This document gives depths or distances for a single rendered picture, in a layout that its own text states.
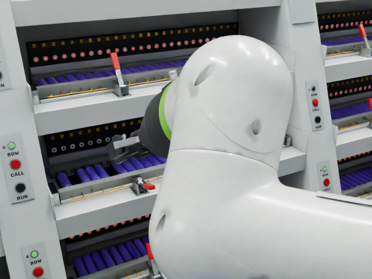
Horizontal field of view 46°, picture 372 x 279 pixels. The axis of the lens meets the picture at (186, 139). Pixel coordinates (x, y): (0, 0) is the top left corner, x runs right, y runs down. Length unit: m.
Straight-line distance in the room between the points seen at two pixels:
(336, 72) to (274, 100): 0.81
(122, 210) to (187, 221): 0.56
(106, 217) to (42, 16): 0.40
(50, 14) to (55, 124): 0.20
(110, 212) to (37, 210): 0.14
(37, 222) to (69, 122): 0.19
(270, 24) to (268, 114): 0.78
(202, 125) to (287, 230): 0.11
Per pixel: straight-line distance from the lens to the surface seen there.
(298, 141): 1.11
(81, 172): 0.97
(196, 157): 0.35
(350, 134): 1.25
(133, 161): 1.00
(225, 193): 0.34
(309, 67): 1.11
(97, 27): 1.09
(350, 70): 1.22
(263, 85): 0.37
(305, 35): 1.12
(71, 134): 1.00
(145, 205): 0.90
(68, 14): 0.88
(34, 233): 0.85
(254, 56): 0.38
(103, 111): 0.87
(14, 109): 0.83
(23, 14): 0.87
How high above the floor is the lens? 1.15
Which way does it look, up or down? 5 degrees down
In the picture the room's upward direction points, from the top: 10 degrees counter-clockwise
